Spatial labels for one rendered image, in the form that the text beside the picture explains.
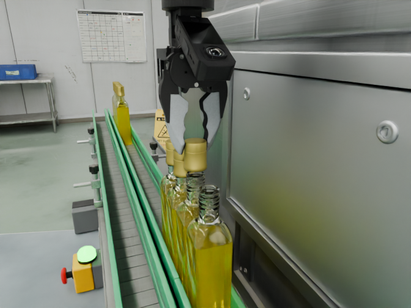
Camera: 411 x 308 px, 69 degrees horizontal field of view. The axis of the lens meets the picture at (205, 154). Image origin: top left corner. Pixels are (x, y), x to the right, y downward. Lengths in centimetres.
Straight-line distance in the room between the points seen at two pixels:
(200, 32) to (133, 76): 593
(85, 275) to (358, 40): 74
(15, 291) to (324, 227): 77
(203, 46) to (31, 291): 76
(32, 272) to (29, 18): 559
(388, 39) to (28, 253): 101
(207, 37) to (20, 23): 599
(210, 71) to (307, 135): 16
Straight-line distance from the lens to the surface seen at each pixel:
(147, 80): 636
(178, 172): 51
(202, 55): 35
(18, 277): 100
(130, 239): 79
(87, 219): 107
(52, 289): 92
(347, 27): 38
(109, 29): 626
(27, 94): 637
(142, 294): 65
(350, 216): 39
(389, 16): 35
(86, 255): 83
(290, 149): 45
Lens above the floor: 132
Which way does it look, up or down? 19 degrees down
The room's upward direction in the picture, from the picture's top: straight up
